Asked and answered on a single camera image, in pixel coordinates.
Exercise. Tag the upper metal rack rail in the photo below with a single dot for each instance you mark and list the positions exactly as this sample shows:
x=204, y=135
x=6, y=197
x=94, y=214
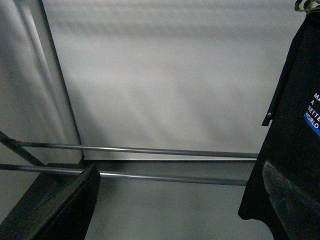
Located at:
x=136, y=150

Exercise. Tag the dark diagonal rack brace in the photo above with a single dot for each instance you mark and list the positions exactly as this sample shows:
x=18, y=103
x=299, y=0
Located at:
x=14, y=146

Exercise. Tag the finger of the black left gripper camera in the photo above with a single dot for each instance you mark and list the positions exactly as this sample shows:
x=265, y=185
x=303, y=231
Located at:
x=54, y=207

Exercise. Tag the metal rack rail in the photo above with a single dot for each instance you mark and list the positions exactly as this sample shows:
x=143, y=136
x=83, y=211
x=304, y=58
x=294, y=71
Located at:
x=124, y=175
x=136, y=150

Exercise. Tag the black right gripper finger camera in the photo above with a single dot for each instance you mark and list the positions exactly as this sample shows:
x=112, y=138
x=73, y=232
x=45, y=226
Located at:
x=299, y=214

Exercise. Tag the black printed t-shirt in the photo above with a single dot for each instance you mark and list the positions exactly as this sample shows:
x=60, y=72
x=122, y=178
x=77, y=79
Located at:
x=292, y=143

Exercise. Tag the lower metal rack rail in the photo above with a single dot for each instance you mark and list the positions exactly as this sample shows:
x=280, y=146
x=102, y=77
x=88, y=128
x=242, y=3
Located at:
x=124, y=175

